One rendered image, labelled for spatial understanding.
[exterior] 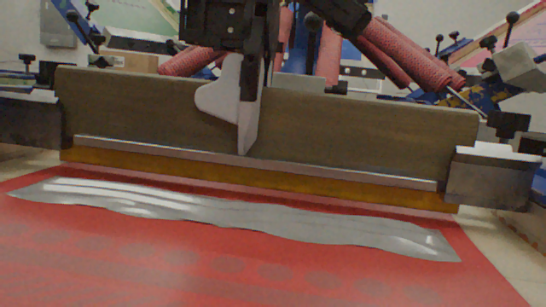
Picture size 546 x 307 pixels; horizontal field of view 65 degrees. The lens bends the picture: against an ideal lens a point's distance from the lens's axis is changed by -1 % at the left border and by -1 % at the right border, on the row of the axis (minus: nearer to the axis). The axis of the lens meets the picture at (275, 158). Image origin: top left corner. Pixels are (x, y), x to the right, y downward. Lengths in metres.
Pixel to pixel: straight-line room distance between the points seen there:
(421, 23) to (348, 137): 4.27
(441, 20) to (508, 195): 4.31
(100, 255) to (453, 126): 0.31
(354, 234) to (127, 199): 0.19
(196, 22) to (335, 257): 0.24
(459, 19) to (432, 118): 4.34
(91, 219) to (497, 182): 0.33
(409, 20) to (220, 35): 4.28
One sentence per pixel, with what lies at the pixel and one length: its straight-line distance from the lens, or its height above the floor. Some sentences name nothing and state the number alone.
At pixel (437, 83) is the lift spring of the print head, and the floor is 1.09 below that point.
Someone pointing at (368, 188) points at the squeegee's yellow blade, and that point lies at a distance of 0.42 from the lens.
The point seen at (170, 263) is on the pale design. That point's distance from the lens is 0.27.
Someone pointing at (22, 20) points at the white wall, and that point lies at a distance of 5.70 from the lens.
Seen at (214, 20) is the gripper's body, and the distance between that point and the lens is 0.40.
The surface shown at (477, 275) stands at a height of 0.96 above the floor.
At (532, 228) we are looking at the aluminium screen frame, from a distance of 0.43.
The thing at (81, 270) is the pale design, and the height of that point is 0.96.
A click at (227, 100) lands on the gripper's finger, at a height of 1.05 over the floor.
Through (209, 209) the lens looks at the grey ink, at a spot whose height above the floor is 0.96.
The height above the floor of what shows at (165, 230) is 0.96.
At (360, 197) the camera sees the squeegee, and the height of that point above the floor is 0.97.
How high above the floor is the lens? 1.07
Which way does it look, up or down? 11 degrees down
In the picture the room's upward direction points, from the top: 6 degrees clockwise
